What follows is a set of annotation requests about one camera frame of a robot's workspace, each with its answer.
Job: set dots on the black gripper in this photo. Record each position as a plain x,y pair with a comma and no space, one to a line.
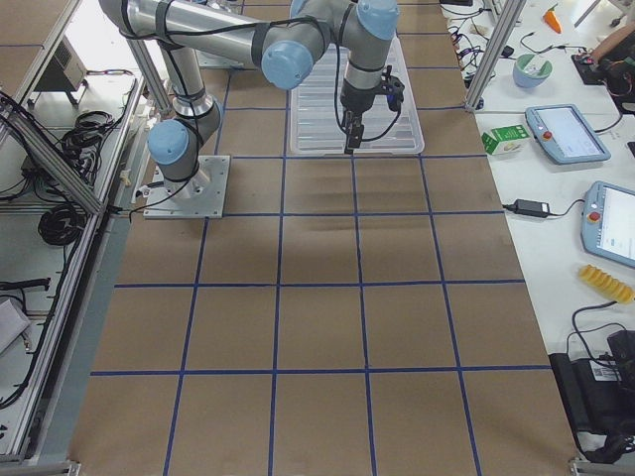
358,100

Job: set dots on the clear plastic storage box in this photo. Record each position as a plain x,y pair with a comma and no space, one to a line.
312,127

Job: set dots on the grey metal box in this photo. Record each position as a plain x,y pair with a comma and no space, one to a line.
65,73

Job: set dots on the green white carton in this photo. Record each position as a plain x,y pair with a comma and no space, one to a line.
504,140

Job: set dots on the green blue bowl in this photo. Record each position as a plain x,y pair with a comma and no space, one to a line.
531,70

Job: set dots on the black power adapter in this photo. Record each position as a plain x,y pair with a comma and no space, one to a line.
528,207

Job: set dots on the upper teach pendant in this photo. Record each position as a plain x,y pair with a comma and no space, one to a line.
564,135

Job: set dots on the teach pendant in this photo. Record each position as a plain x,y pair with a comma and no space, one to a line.
564,135
607,223

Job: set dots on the orange toy carrot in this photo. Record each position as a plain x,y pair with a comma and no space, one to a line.
552,20

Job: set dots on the lower teach pendant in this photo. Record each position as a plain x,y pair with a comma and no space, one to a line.
607,223

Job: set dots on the person at desk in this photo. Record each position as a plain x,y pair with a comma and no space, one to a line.
609,49

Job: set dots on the yellow ridged toy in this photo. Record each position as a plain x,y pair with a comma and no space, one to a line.
606,284

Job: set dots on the black bag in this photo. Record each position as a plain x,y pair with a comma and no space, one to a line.
598,396

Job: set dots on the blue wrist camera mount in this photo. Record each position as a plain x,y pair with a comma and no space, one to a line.
393,89

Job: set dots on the aluminium frame post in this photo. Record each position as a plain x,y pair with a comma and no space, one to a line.
506,21

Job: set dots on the aluminium side frame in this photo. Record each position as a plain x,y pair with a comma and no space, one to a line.
60,166

